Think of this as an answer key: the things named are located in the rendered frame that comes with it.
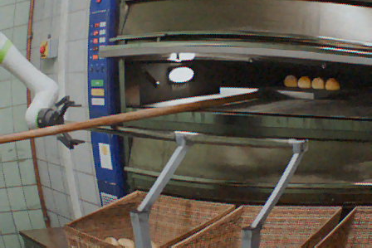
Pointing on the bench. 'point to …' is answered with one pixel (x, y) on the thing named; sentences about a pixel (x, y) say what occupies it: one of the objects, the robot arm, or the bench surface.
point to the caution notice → (105, 155)
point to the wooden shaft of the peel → (127, 117)
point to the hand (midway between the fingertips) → (78, 124)
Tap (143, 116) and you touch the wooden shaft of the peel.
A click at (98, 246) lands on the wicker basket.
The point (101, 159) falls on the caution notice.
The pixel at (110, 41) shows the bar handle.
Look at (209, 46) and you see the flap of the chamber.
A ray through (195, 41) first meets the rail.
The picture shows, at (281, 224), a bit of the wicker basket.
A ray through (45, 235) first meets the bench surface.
